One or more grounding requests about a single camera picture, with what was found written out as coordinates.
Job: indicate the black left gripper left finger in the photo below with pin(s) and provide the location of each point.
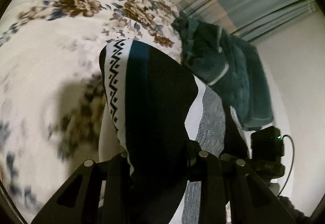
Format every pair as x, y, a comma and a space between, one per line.
77, 200

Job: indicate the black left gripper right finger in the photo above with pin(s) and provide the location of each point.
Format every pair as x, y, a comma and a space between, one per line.
232, 181

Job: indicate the black patterned knit sweater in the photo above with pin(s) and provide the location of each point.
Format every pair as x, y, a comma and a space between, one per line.
149, 96

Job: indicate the teal striped curtain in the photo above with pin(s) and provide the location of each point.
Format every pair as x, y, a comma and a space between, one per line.
248, 19

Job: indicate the white floral bed blanket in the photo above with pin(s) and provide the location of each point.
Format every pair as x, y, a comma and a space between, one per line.
52, 98

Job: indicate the dark teal folded towel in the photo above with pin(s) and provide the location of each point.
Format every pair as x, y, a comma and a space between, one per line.
230, 66

